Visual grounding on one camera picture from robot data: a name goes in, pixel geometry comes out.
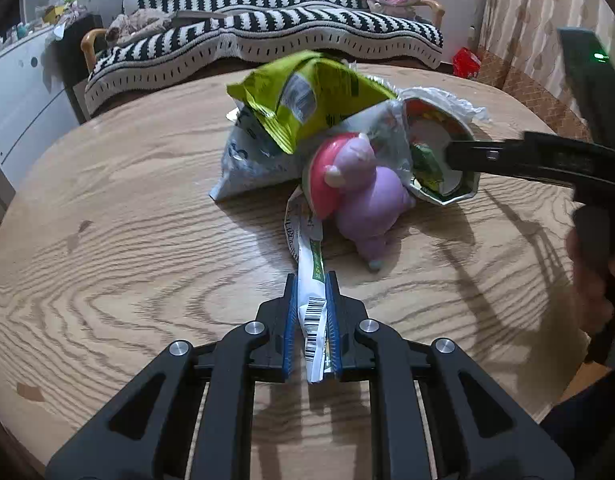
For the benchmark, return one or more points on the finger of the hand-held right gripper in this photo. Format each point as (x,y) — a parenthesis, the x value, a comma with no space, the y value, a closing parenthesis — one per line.
(512,157)

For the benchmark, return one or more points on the white cabinet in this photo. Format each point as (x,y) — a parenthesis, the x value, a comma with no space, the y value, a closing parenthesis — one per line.
(22,105)

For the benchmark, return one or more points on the pink purple plush toy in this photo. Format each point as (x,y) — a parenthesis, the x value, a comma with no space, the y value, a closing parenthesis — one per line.
(372,205)

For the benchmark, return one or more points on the white barcode stick wrapper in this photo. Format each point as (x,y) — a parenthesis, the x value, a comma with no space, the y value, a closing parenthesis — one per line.
(310,270)

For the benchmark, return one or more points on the person's right hand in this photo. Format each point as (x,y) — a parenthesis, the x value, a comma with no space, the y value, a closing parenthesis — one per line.
(590,290)

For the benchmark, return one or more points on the striped black white sofa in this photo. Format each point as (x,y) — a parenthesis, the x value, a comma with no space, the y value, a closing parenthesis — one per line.
(287,35)

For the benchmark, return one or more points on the white blue plastic bag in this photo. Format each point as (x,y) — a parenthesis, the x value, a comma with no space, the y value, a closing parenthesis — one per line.
(252,165)

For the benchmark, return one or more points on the red bag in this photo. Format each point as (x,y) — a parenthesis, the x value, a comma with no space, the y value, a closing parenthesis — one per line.
(466,62)

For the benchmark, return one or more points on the beige patterned curtain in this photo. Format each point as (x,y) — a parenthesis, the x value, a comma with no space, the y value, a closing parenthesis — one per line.
(527,10)

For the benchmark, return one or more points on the white instant noodle cup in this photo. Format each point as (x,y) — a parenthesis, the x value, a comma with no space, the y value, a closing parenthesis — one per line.
(437,135)

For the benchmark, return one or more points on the green snack bag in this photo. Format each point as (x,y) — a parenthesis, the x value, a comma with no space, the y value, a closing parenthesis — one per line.
(332,90)

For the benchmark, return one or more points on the wooden frame sofa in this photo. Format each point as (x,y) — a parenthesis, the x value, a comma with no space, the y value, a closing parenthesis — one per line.
(89,45)

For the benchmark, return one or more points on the clutter of small items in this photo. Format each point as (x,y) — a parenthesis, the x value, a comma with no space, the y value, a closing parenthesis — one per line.
(52,12)

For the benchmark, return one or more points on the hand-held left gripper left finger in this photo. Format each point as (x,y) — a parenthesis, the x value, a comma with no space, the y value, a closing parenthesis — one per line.
(289,330)

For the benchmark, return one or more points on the grey cloth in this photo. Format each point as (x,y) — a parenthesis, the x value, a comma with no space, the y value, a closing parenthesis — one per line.
(137,22)

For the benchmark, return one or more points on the black side cabinet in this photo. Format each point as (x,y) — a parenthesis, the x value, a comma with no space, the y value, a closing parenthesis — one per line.
(77,55)

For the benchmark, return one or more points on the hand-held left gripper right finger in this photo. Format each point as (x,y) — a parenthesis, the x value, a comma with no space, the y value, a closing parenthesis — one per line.
(333,330)

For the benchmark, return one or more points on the clear printed plastic wrapper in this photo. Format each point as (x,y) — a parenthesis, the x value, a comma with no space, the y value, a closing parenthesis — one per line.
(387,130)

